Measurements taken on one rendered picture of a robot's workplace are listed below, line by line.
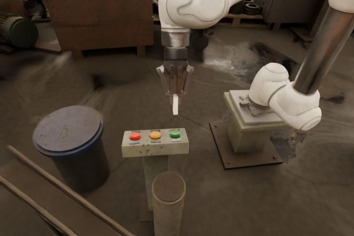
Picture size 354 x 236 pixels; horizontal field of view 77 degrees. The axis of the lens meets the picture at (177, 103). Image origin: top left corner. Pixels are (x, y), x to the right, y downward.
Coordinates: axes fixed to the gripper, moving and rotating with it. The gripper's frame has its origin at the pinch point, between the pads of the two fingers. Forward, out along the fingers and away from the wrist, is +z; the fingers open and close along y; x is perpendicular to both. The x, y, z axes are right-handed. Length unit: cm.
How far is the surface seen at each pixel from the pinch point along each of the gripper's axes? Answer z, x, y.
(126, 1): -40, 153, -29
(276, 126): 29, 31, 61
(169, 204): 28.4, -17.7, -3.6
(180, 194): 26.8, -15.6, 0.2
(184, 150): 16.2, -5.6, 2.9
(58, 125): 20, 28, -54
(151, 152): 16.0, -5.6, -9.0
